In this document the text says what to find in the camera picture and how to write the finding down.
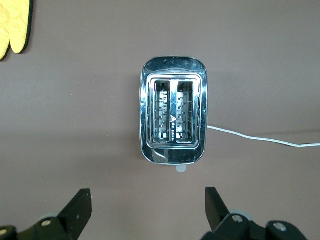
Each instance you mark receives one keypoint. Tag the chrome and beige toaster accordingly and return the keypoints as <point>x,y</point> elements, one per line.
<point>172,65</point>

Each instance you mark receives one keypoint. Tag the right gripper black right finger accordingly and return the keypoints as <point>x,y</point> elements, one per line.
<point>215,210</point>

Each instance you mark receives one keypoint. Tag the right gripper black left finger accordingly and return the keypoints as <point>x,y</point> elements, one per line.
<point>75,212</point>

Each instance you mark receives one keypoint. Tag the brown table cover sheet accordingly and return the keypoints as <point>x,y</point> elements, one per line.
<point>75,112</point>

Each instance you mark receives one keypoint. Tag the yellow quilted oven mitt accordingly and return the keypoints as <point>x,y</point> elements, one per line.
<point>17,25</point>

